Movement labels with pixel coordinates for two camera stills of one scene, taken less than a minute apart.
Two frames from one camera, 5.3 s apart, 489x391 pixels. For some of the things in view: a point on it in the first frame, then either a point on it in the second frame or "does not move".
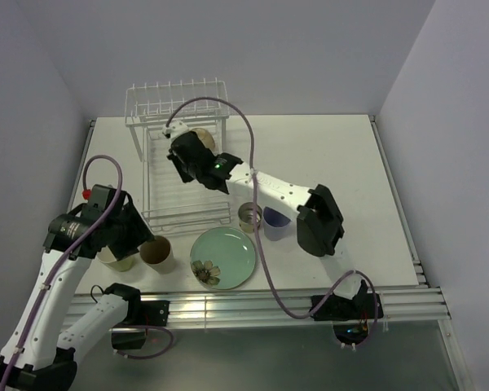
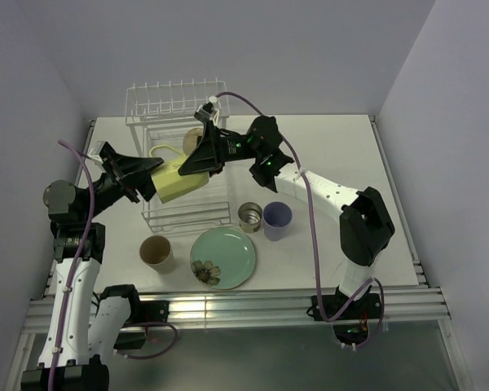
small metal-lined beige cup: x=246 y=217 does not move
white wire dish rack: x=152 y=111 does not move
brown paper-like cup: x=158 y=254 does not move
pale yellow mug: x=123 y=265 to x=169 y=184
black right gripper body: x=187 y=173 to x=232 y=148
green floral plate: x=222 y=258 does not move
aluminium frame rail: x=262 y=307 does not move
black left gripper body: x=128 y=230 to x=109 y=189
